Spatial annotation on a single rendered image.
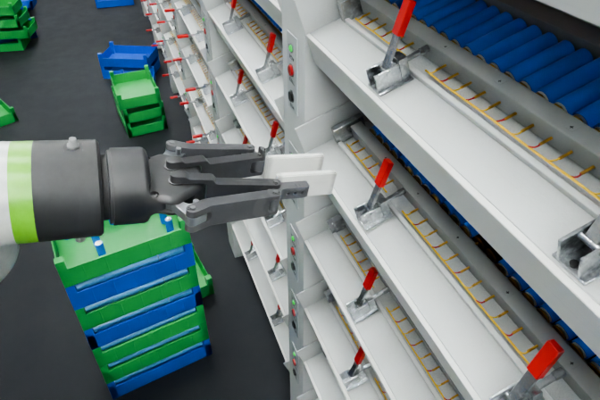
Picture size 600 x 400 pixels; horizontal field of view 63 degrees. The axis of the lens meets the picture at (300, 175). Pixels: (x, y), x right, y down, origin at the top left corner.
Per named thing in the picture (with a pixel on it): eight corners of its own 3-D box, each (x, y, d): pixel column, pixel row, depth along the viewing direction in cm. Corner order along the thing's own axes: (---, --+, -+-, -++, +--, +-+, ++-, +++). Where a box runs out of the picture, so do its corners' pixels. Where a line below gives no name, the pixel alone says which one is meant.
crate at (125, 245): (64, 288, 112) (54, 264, 107) (52, 234, 126) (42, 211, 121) (191, 243, 123) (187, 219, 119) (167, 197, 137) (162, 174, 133)
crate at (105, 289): (74, 311, 116) (64, 288, 112) (62, 256, 131) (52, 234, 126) (195, 264, 128) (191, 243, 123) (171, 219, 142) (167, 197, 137)
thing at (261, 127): (293, 222, 98) (269, 174, 89) (220, 89, 143) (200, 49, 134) (382, 175, 99) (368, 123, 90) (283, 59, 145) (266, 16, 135)
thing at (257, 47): (292, 142, 86) (264, 78, 77) (213, 26, 132) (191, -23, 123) (393, 91, 88) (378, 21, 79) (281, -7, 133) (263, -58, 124)
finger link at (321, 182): (275, 172, 52) (278, 176, 51) (335, 169, 55) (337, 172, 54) (271, 195, 54) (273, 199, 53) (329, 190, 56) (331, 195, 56)
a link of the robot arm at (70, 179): (27, 169, 39) (32, 114, 45) (42, 276, 45) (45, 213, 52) (110, 165, 41) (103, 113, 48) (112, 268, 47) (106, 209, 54)
